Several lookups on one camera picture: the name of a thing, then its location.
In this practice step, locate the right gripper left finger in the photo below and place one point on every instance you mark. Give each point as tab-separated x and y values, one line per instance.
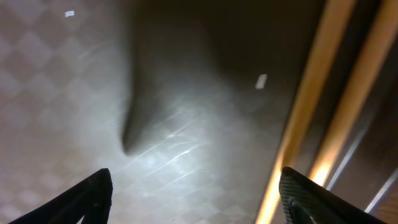
88	201

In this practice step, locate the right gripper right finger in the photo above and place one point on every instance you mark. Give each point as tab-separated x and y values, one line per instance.
304	201

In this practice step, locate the brown serving tray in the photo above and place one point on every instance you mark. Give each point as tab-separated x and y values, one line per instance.
185	102

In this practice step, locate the wooden chopstick left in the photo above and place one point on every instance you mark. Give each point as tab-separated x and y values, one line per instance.
330	31

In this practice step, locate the wooden chopstick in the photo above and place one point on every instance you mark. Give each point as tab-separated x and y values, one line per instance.
330	31
365	71

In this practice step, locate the wooden chopstick right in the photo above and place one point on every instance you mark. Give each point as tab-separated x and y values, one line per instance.
365	71

